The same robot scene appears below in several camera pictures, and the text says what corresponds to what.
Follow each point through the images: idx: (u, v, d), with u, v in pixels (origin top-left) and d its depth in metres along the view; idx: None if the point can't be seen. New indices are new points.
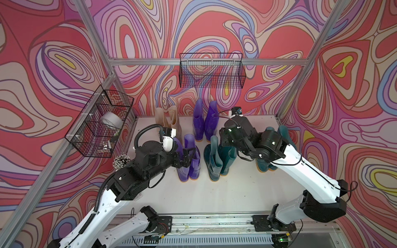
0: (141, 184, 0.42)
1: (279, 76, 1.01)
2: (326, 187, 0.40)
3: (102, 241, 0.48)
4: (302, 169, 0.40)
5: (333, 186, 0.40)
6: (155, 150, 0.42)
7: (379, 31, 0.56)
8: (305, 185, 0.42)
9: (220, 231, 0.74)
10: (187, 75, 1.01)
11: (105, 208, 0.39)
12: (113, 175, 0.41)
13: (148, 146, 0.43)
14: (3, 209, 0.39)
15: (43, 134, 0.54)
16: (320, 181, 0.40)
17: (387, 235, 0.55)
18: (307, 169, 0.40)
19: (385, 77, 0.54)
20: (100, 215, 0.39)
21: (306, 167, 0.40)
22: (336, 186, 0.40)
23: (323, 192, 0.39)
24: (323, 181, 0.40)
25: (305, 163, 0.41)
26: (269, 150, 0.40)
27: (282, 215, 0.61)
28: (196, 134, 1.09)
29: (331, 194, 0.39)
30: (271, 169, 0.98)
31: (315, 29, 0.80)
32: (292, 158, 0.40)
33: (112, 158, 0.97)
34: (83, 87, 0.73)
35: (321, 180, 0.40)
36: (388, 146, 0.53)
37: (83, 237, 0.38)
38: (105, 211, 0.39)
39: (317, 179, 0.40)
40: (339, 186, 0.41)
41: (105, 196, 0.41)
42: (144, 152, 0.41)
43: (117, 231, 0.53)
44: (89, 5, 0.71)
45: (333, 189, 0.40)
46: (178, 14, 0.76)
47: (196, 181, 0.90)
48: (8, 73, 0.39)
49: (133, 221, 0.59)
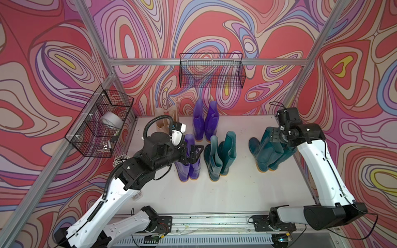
0: (149, 174, 0.43)
1: (279, 76, 1.01)
2: (333, 189, 0.40)
3: (107, 233, 0.48)
4: (320, 163, 0.43)
5: (342, 194, 0.39)
6: (164, 140, 0.43)
7: (378, 31, 0.56)
8: (316, 180, 0.44)
9: (220, 231, 0.74)
10: (187, 75, 1.01)
11: (113, 197, 0.40)
12: (121, 165, 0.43)
13: (156, 137, 0.43)
14: (3, 209, 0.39)
15: (43, 134, 0.54)
16: (329, 178, 0.41)
17: (388, 235, 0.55)
18: (325, 166, 0.42)
19: (385, 77, 0.54)
20: (108, 203, 0.39)
21: (327, 164, 0.42)
22: (347, 197, 0.39)
23: (327, 190, 0.41)
24: (334, 183, 0.40)
25: (327, 160, 0.43)
26: (300, 133, 0.47)
27: (284, 213, 0.62)
28: (196, 134, 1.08)
29: (333, 197, 0.39)
30: (271, 169, 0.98)
31: (315, 30, 0.80)
32: (315, 149, 0.44)
33: (112, 158, 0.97)
34: (82, 87, 0.73)
35: (333, 181, 0.41)
36: (388, 146, 0.53)
37: (90, 225, 0.38)
38: (112, 199, 0.39)
39: (330, 178, 0.41)
40: (352, 201, 0.39)
41: (113, 184, 0.41)
42: (152, 142, 0.41)
43: (121, 225, 0.54)
44: (89, 5, 0.71)
45: (340, 197, 0.39)
46: (178, 14, 0.76)
47: (196, 181, 0.90)
48: (9, 72, 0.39)
49: (135, 218, 0.60)
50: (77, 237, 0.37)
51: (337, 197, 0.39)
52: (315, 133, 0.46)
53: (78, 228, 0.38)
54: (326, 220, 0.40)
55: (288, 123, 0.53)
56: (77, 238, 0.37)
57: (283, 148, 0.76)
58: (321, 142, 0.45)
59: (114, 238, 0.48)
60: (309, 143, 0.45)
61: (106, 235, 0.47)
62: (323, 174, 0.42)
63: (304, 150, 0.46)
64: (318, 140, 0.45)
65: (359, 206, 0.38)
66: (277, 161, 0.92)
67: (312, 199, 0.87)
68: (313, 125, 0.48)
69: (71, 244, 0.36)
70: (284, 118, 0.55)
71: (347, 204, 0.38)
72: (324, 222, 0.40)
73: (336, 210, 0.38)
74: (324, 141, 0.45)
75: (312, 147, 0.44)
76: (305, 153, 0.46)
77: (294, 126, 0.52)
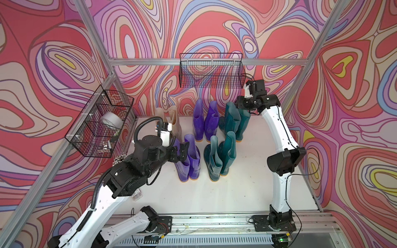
0: (139, 180, 0.40)
1: (279, 76, 1.01)
2: (284, 139, 0.55)
3: (105, 237, 0.48)
4: (276, 123, 0.57)
5: (289, 141, 0.55)
6: (155, 143, 0.41)
7: (378, 31, 0.56)
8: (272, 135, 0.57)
9: (220, 231, 0.74)
10: (187, 75, 1.01)
11: (102, 205, 0.38)
12: (109, 171, 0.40)
13: (148, 140, 0.41)
14: (3, 209, 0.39)
15: (44, 134, 0.55)
16: (281, 132, 0.56)
17: (387, 235, 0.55)
18: (279, 125, 0.57)
19: (385, 77, 0.54)
20: (96, 212, 0.38)
21: (280, 123, 0.57)
22: (292, 143, 0.55)
23: (279, 141, 0.56)
24: (285, 135, 0.55)
25: (280, 120, 0.58)
26: (262, 102, 0.60)
27: (276, 201, 0.66)
28: (196, 134, 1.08)
29: (283, 145, 0.55)
30: (238, 140, 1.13)
31: (315, 29, 0.80)
32: (273, 111, 0.59)
33: (112, 158, 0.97)
34: (83, 87, 0.73)
35: (284, 134, 0.56)
36: (388, 146, 0.53)
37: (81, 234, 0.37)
38: (102, 208, 0.38)
39: (281, 130, 0.56)
40: (295, 146, 0.54)
41: (101, 192, 0.39)
42: (143, 145, 0.39)
43: (119, 227, 0.53)
44: (89, 5, 0.71)
45: (288, 144, 0.54)
46: (178, 14, 0.76)
47: (196, 181, 0.90)
48: (8, 72, 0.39)
49: (134, 220, 0.59)
50: None
51: (285, 144, 0.54)
52: (273, 102, 0.60)
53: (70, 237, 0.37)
54: (280, 164, 0.55)
55: (255, 94, 0.65)
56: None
57: (240, 115, 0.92)
58: (278, 108, 0.59)
59: (112, 242, 0.48)
60: (268, 108, 0.59)
61: (103, 239, 0.47)
62: (277, 127, 0.57)
63: (264, 115, 0.61)
64: (274, 107, 0.59)
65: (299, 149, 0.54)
66: (240, 132, 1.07)
67: (312, 199, 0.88)
68: (272, 95, 0.61)
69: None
70: (253, 89, 0.67)
71: (293, 148, 0.54)
72: (278, 166, 0.56)
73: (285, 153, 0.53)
74: (279, 107, 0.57)
75: (270, 110, 0.59)
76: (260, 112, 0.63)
77: (259, 96, 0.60)
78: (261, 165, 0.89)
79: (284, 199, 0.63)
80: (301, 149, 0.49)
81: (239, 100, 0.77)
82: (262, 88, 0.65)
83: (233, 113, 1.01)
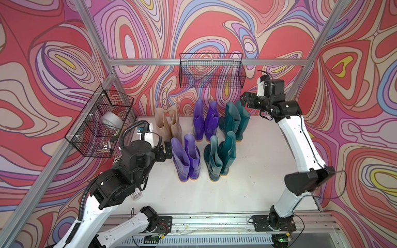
0: (127, 188, 0.38)
1: (279, 76, 1.01)
2: (308, 157, 0.46)
3: (102, 242, 0.48)
4: (298, 136, 0.48)
5: (315, 159, 0.46)
6: (143, 150, 0.38)
7: (378, 31, 0.56)
8: (293, 150, 0.50)
9: (220, 231, 0.74)
10: (187, 75, 1.01)
11: (90, 217, 0.36)
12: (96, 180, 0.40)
13: (134, 146, 0.39)
14: (3, 209, 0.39)
15: (43, 134, 0.54)
16: (305, 146, 0.47)
17: (387, 235, 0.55)
18: (302, 138, 0.47)
19: (385, 77, 0.54)
20: (85, 223, 0.36)
21: (304, 136, 0.48)
22: (319, 162, 0.45)
23: (302, 159, 0.47)
24: (309, 151, 0.46)
25: (303, 132, 0.48)
26: (279, 109, 0.51)
27: (281, 207, 0.63)
28: (196, 134, 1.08)
29: (307, 164, 0.45)
30: (238, 140, 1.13)
31: (315, 29, 0.80)
32: (294, 122, 0.49)
33: (112, 158, 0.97)
34: (83, 87, 0.73)
35: (308, 150, 0.46)
36: (388, 146, 0.53)
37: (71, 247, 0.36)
38: (90, 219, 0.36)
39: (304, 145, 0.47)
40: (323, 166, 0.45)
41: (88, 203, 0.38)
42: (130, 152, 0.37)
43: (117, 230, 0.53)
44: (89, 5, 0.71)
45: (314, 163, 0.45)
46: (178, 14, 0.76)
47: (196, 181, 0.90)
48: (9, 72, 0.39)
49: (133, 222, 0.59)
50: None
51: (310, 164, 0.45)
52: (293, 109, 0.50)
53: None
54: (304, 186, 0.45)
55: (272, 98, 0.55)
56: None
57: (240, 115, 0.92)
58: (301, 117, 0.50)
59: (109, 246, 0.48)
60: (288, 118, 0.49)
61: (100, 244, 0.47)
62: (300, 143, 0.47)
63: (283, 125, 0.51)
64: (296, 116, 0.50)
65: (327, 168, 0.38)
66: (240, 132, 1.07)
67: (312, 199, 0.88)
68: (292, 102, 0.52)
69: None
70: (270, 91, 0.56)
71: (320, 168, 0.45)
72: (300, 188, 0.47)
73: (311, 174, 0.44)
74: (302, 116, 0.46)
75: (290, 119, 0.49)
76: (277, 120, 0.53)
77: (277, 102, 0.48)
78: (261, 165, 0.89)
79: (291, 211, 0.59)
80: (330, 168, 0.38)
81: (248, 97, 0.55)
82: (281, 91, 0.54)
83: (235, 114, 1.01)
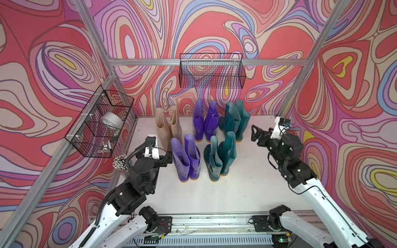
0: (139, 198, 0.45)
1: (279, 76, 1.01)
2: (344, 230, 0.40)
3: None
4: (323, 204, 0.44)
5: (354, 232, 0.39)
6: (147, 167, 0.44)
7: (379, 31, 0.56)
8: (323, 217, 0.44)
9: (220, 232, 0.74)
10: (187, 75, 1.01)
11: (105, 222, 0.42)
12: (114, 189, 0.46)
13: (138, 164, 0.44)
14: (3, 209, 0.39)
15: (44, 134, 0.55)
16: (336, 218, 0.41)
17: (387, 235, 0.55)
18: (327, 205, 0.43)
19: (385, 77, 0.54)
20: (100, 229, 0.42)
21: (328, 203, 0.44)
22: (359, 234, 0.39)
23: (338, 232, 0.40)
24: (344, 223, 0.40)
25: (327, 198, 0.44)
26: (293, 175, 0.50)
27: (289, 223, 0.60)
28: (196, 134, 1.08)
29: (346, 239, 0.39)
30: (238, 140, 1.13)
31: (315, 29, 0.80)
32: (314, 189, 0.46)
33: (112, 158, 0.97)
34: (83, 87, 0.73)
35: (340, 220, 0.41)
36: (388, 146, 0.53)
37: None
38: (104, 225, 0.42)
39: (333, 215, 0.42)
40: (366, 239, 0.38)
41: (106, 210, 0.44)
42: (135, 171, 0.43)
43: (112, 239, 0.53)
44: (89, 5, 0.71)
45: (354, 236, 0.39)
46: (178, 14, 0.76)
47: (196, 182, 0.90)
48: (9, 72, 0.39)
49: (130, 227, 0.59)
50: None
51: (350, 238, 0.38)
52: (307, 172, 0.49)
53: None
54: None
55: (284, 165, 0.53)
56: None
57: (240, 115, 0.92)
58: (316, 181, 0.48)
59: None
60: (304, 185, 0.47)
61: None
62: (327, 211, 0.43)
63: (301, 192, 0.49)
64: (311, 180, 0.48)
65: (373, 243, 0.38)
66: (240, 132, 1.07)
67: None
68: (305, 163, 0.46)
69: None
70: (283, 151, 0.52)
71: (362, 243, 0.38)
72: None
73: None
74: (317, 179, 0.48)
75: (312, 187, 0.46)
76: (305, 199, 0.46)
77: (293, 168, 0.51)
78: (261, 165, 0.89)
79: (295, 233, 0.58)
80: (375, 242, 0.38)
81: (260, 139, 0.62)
82: (298, 153, 0.51)
83: (235, 113, 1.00)
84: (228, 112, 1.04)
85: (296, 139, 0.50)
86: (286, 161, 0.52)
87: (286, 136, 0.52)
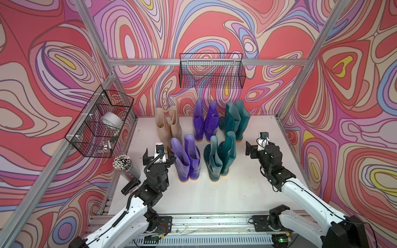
0: (158, 195, 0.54)
1: (279, 76, 1.01)
2: (323, 211, 0.45)
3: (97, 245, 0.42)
4: (303, 195, 0.51)
5: (332, 213, 0.44)
6: (161, 172, 0.55)
7: (379, 31, 0.56)
8: (310, 211, 0.48)
9: (220, 231, 0.74)
10: (187, 75, 1.01)
11: (134, 209, 0.52)
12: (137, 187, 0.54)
13: (152, 169, 0.56)
14: (3, 209, 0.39)
15: (44, 134, 0.55)
16: (316, 204, 0.47)
17: (387, 235, 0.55)
18: (307, 196, 0.50)
19: (385, 77, 0.54)
20: (130, 214, 0.51)
21: (307, 194, 0.51)
22: (337, 214, 0.44)
23: (320, 215, 0.45)
24: (323, 207, 0.46)
25: (306, 191, 0.52)
26: (276, 179, 0.59)
27: (288, 222, 0.60)
28: (196, 134, 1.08)
29: (326, 219, 0.43)
30: (238, 140, 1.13)
31: (315, 29, 0.80)
32: (292, 184, 0.55)
33: (112, 158, 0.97)
34: (83, 87, 0.73)
35: (320, 205, 0.47)
36: (388, 146, 0.53)
37: (112, 231, 0.46)
38: (133, 211, 0.52)
39: (314, 202, 0.48)
40: (343, 217, 0.43)
41: (134, 200, 0.54)
42: (151, 175, 0.54)
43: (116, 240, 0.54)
44: (89, 5, 0.71)
45: (332, 216, 0.44)
46: (178, 14, 0.76)
47: (196, 181, 0.90)
48: (9, 72, 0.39)
49: (132, 226, 0.59)
50: (97, 242, 0.43)
51: (329, 217, 0.43)
52: (287, 175, 0.59)
53: (100, 234, 0.45)
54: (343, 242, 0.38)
55: (269, 172, 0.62)
56: (97, 243, 0.43)
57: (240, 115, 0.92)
58: (296, 180, 0.56)
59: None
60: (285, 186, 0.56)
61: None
62: (308, 201, 0.49)
63: (285, 191, 0.56)
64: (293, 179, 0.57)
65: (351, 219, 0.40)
66: (240, 132, 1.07)
67: None
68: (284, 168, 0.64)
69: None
70: (266, 160, 0.63)
71: (340, 219, 0.42)
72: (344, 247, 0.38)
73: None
74: (296, 179, 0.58)
75: (289, 184, 0.55)
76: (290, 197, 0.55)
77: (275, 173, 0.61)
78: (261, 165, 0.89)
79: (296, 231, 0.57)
80: (351, 218, 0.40)
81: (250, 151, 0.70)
82: (278, 160, 0.60)
83: (235, 113, 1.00)
84: (228, 112, 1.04)
85: (275, 149, 0.62)
86: (269, 167, 0.64)
87: (270, 146, 0.63)
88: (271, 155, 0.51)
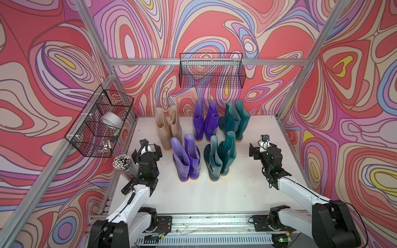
0: (154, 179, 0.66)
1: (279, 76, 1.01)
2: (310, 197, 0.49)
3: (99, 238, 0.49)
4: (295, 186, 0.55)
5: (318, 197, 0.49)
6: (149, 159, 0.62)
7: (379, 30, 0.56)
8: (302, 201, 0.51)
9: (220, 231, 0.74)
10: (187, 75, 1.01)
11: (140, 190, 0.57)
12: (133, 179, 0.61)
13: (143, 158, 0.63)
14: (3, 209, 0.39)
15: (44, 134, 0.55)
16: (305, 191, 0.52)
17: (387, 234, 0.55)
18: (299, 186, 0.55)
19: (385, 77, 0.54)
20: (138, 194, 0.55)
21: (299, 185, 0.56)
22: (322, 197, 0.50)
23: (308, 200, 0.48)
24: (311, 193, 0.51)
25: (297, 183, 0.58)
26: (274, 179, 0.64)
27: (287, 219, 0.60)
28: (196, 134, 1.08)
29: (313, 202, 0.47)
30: (238, 140, 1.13)
31: (315, 29, 0.80)
32: (286, 180, 0.60)
33: (112, 158, 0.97)
34: (83, 87, 0.73)
35: (308, 192, 0.51)
36: (388, 146, 0.53)
37: (130, 206, 0.49)
38: (140, 192, 0.56)
39: (303, 190, 0.52)
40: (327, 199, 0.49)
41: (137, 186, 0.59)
42: (143, 163, 0.61)
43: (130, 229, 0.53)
44: (89, 5, 0.71)
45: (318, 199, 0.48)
46: (178, 14, 0.76)
47: (196, 181, 0.90)
48: (9, 72, 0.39)
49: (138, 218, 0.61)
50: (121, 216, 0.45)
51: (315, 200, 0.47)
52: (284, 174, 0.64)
53: (120, 211, 0.47)
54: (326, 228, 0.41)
55: (268, 171, 0.68)
56: (121, 217, 0.45)
57: (238, 115, 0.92)
58: (290, 177, 0.62)
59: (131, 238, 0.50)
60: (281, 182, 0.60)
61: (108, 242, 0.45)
62: (298, 190, 0.53)
63: (281, 185, 0.60)
64: (290, 176, 0.62)
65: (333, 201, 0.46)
66: (241, 132, 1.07)
67: None
68: (280, 168, 0.67)
69: (117, 221, 0.44)
70: (267, 160, 0.68)
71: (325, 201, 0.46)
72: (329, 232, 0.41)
73: (341, 234, 0.41)
74: (292, 176, 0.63)
75: (284, 179, 0.61)
76: (284, 189, 0.60)
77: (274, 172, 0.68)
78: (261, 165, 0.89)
79: (295, 227, 0.56)
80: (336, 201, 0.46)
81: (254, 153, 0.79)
82: (278, 161, 0.65)
83: (234, 113, 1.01)
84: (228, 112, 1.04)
85: (276, 150, 0.67)
86: (269, 167, 0.69)
87: (271, 148, 0.68)
88: (272, 156, 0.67)
